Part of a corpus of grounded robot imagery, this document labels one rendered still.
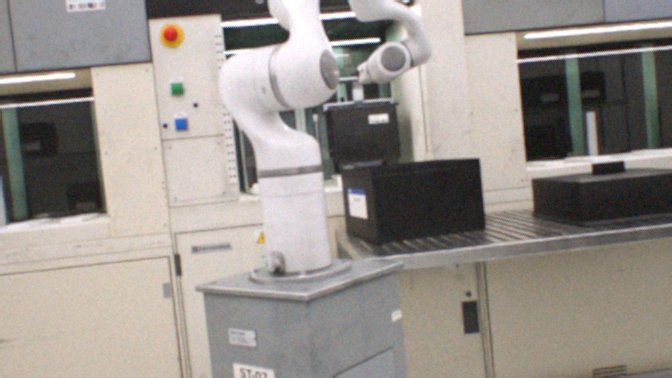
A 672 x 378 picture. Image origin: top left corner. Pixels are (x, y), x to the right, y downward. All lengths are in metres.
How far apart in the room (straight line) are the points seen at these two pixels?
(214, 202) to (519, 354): 1.01
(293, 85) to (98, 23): 0.95
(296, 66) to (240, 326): 0.46
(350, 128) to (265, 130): 0.96
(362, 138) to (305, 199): 0.98
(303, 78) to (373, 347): 0.49
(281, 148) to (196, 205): 0.80
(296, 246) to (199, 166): 0.81
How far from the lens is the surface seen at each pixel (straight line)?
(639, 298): 2.29
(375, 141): 2.18
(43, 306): 2.09
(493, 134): 2.06
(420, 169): 1.58
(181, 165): 1.97
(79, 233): 2.04
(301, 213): 1.21
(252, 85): 1.23
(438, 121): 1.97
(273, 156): 1.21
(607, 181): 1.62
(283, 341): 1.16
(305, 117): 2.86
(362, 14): 1.65
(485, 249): 1.41
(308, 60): 1.19
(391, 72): 1.66
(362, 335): 1.22
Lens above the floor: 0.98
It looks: 3 degrees down
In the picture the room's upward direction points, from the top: 6 degrees counter-clockwise
